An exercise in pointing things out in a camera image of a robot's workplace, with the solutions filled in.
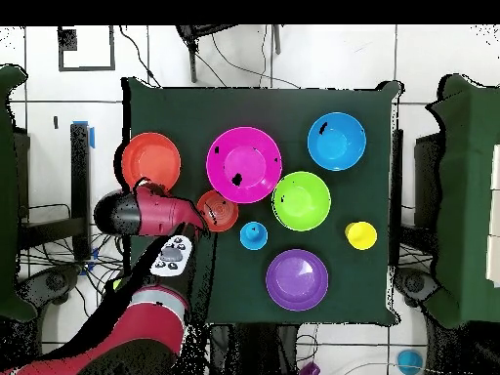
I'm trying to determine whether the light blue cup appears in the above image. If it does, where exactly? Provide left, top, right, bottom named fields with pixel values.
left=238, top=221, right=270, bottom=251

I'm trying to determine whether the light blue round object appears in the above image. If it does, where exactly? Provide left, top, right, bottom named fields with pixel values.
left=396, top=349, right=426, bottom=375

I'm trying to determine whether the large orange bowl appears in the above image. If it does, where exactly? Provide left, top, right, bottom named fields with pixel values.
left=120, top=131, right=183, bottom=193

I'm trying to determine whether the purple bowl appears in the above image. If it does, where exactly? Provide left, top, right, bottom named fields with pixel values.
left=265, top=248, right=330, bottom=313

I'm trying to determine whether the small orange bowl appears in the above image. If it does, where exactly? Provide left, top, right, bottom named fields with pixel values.
left=195, top=189, right=240, bottom=233

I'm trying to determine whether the black metal frame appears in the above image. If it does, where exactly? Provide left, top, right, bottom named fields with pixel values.
left=17, top=122, right=94, bottom=263

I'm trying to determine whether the tangled cable bundle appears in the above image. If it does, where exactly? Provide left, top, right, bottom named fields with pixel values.
left=17, top=224, right=134, bottom=353

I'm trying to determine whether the blue tape strip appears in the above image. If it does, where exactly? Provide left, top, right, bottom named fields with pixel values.
left=71, top=119, right=96, bottom=149

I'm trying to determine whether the yellow cup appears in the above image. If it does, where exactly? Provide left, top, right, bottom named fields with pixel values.
left=344, top=221, right=379, bottom=251

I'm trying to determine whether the large light blue bowl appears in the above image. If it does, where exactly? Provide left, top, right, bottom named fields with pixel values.
left=307, top=111, right=367, bottom=172

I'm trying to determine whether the large pink bowl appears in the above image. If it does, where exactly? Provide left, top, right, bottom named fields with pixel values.
left=205, top=125, right=283, bottom=205

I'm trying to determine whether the green bowl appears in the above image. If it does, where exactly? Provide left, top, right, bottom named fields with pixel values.
left=271, top=170, right=332, bottom=232

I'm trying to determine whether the black cable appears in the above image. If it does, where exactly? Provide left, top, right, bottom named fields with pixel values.
left=117, top=24, right=163, bottom=89

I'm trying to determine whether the green cloth side table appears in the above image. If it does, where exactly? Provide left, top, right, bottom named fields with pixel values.
left=427, top=73, right=500, bottom=329
left=0, top=63, right=38, bottom=322

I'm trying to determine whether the dark green table cloth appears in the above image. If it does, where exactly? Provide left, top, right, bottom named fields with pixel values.
left=121, top=76, right=403, bottom=328

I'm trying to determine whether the black camera tripod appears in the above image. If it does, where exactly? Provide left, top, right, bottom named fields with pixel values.
left=174, top=24, right=282, bottom=84

